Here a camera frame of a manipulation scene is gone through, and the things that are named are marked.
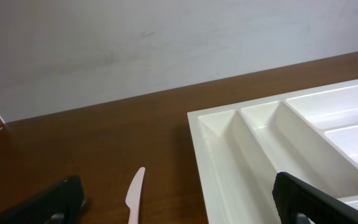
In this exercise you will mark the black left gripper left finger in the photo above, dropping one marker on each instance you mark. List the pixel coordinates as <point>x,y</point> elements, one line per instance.
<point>59,203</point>

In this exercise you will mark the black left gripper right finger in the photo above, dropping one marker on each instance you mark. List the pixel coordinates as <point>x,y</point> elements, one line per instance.
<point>298,202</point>

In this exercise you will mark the white cutlery tray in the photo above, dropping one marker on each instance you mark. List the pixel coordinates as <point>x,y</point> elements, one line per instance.
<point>311,134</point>

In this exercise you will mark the pink plastic knife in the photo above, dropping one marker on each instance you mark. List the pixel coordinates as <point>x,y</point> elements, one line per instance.
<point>133,196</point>

